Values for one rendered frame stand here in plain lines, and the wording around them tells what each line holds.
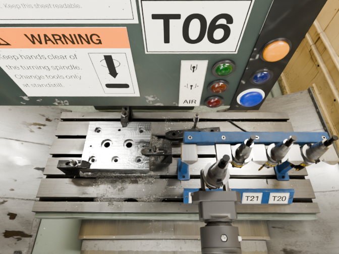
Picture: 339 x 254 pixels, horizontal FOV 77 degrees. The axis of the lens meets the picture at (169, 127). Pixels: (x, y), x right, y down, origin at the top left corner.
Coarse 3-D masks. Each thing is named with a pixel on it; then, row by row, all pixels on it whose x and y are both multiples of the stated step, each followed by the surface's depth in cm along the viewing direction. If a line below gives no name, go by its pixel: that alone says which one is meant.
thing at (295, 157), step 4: (296, 144) 69; (292, 148) 68; (296, 148) 68; (288, 152) 67; (292, 152) 67; (296, 152) 67; (300, 152) 67; (292, 156) 67; (296, 156) 67; (300, 156) 67; (288, 160) 66; (292, 160) 66; (296, 160) 66; (300, 160) 66; (296, 164) 65
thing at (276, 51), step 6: (276, 42) 21; (282, 42) 21; (270, 48) 22; (276, 48) 21; (282, 48) 21; (288, 48) 22; (264, 54) 22; (270, 54) 22; (276, 54) 22; (282, 54) 22; (270, 60) 23; (276, 60) 23
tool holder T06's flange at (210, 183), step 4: (208, 164) 53; (204, 168) 53; (208, 168) 53; (228, 168) 53; (204, 172) 52; (228, 172) 52; (204, 176) 52; (208, 176) 52; (228, 176) 52; (204, 180) 53; (208, 180) 51; (212, 180) 51; (224, 180) 51; (208, 184) 53; (212, 184) 51; (216, 184) 51; (220, 184) 53; (224, 184) 53
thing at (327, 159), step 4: (332, 144) 69; (332, 148) 68; (328, 152) 67; (332, 152) 67; (324, 156) 67; (328, 156) 67; (332, 156) 67; (336, 156) 66; (324, 160) 66; (328, 160) 66; (332, 160) 66; (336, 160) 66; (332, 164) 65
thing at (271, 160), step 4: (272, 144) 68; (268, 148) 67; (268, 152) 66; (268, 156) 66; (272, 156) 66; (288, 156) 66; (272, 160) 66; (276, 160) 66; (280, 160) 66; (284, 160) 65
